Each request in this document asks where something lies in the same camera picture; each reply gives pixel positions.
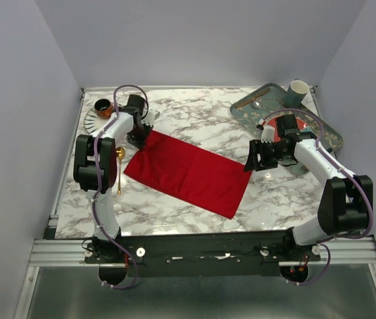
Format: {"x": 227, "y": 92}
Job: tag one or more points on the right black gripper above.
{"x": 256, "y": 146}

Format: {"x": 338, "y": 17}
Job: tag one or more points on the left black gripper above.
{"x": 139, "y": 143}

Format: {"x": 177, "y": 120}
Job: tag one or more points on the red cloth napkin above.
{"x": 189, "y": 173}

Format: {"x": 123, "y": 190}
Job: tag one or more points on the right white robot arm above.
{"x": 345, "y": 208}

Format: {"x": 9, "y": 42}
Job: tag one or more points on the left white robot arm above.
{"x": 95, "y": 161}

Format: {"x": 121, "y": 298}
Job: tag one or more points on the gold spoon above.
{"x": 120, "y": 155}

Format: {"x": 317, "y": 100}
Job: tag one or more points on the red blue patterned plate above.
{"x": 272, "y": 122}

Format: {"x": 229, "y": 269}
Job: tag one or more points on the brown black teacup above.
{"x": 103, "y": 108}

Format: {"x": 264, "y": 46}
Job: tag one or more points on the striped white saucer plate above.
{"x": 92, "y": 121}

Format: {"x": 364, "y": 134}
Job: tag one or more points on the green floral tray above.
{"x": 273, "y": 101}

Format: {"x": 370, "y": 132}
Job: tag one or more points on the silver spoon on tray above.
{"x": 255, "y": 105}

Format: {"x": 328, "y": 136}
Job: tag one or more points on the dark green white cup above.
{"x": 296, "y": 92}

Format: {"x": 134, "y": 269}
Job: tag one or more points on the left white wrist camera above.
{"x": 150, "y": 118}

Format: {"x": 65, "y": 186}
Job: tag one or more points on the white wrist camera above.
{"x": 267, "y": 132}
{"x": 150, "y": 118}

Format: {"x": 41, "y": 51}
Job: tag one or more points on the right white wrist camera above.
{"x": 267, "y": 132}

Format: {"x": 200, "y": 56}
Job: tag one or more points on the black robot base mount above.
{"x": 264, "y": 253}

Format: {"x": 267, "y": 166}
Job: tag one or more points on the aluminium rail frame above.
{"x": 69, "y": 253}

